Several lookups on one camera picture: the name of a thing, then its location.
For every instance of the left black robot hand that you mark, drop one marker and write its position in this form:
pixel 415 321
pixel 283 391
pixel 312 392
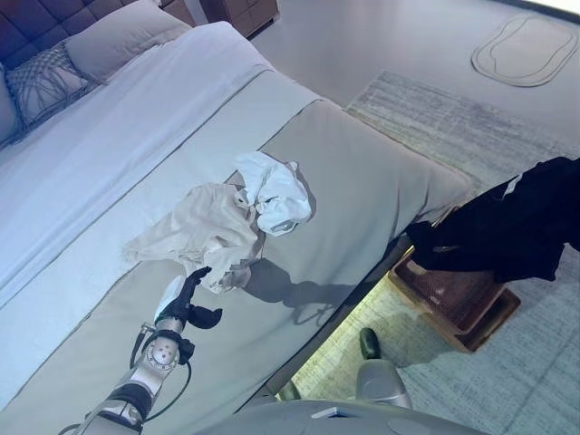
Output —
pixel 181 299

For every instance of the white garment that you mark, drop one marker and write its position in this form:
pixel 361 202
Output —
pixel 281 190

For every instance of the beige pillow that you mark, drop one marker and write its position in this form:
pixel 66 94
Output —
pixel 118 41

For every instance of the beige oval floor mat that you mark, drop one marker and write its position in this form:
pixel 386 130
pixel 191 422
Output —
pixel 521 50

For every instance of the right silver robot leg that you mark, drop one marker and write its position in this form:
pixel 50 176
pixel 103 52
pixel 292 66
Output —
pixel 378 380

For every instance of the brown woven basket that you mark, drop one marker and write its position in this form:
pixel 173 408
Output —
pixel 462 303

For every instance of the grey patterned cushion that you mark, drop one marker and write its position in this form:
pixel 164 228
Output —
pixel 41 81

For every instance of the white duvet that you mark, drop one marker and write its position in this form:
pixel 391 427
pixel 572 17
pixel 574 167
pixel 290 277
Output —
pixel 113 145

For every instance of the brown wooden nightstand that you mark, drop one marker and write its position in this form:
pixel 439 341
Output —
pixel 240 13

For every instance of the dark navy garment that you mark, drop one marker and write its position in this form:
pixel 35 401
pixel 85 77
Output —
pixel 512 226

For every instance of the bed with beige cover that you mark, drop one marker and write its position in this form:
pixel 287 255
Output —
pixel 353 172

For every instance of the cream garment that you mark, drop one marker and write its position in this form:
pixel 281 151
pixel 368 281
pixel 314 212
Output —
pixel 204 226

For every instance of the brown padded headboard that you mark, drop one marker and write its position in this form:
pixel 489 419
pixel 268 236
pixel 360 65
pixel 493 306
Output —
pixel 36 22

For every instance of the grey robot torso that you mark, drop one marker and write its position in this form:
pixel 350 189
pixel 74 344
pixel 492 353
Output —
pixel 317 419

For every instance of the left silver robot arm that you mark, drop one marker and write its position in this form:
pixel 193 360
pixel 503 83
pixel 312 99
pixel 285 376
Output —
pixel 136 380

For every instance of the grey area rug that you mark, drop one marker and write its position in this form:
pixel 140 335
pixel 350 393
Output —
pixel 453 127

